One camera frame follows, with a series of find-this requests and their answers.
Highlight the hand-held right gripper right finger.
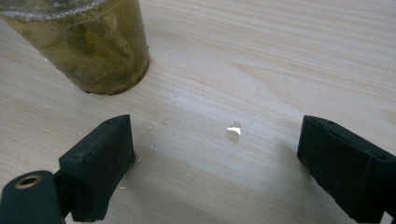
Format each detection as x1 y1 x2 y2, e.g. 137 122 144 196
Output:
296 114 396 224

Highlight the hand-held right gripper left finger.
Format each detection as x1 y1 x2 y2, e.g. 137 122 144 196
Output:
58 114 136 223

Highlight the red and yellow bottle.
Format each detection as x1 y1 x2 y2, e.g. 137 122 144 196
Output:
0 0 151 96

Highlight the small white scrap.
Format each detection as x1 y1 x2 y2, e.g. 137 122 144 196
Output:
226 120 243 136

